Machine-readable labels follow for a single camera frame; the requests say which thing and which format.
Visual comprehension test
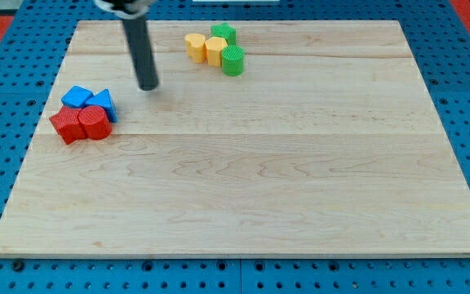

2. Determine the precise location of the silver rod mount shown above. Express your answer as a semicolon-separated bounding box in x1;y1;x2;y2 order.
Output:
93;0;154;20

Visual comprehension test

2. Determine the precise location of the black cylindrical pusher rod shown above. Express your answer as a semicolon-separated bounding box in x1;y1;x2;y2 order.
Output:
122;16;158;91

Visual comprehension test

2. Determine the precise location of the yellow heart block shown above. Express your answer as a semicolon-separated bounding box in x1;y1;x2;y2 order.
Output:
184;33;206;64

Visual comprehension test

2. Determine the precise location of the blue triangle block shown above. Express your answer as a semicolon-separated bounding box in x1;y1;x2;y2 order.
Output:
85;89;118;123

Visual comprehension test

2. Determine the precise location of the yellow pentagon block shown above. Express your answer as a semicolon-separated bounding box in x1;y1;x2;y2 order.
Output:
205;37;228;67

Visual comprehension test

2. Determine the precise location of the green star block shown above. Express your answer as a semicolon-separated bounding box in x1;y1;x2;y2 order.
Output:
211;23;237;46

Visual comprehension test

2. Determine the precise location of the blue cube block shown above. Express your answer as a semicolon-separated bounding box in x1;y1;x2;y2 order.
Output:
61;86;93;109

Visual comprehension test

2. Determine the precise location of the green cylinder block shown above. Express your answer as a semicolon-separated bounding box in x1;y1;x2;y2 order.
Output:
221;45;245;76

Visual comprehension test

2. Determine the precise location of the red cylinder block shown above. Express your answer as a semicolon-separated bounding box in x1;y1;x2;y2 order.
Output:
78;105;112;140

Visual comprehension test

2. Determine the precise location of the red star block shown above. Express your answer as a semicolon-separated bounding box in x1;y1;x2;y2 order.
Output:
49;106;87;145

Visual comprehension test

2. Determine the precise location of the wooden board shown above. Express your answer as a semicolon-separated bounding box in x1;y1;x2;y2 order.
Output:
0;20;470;259

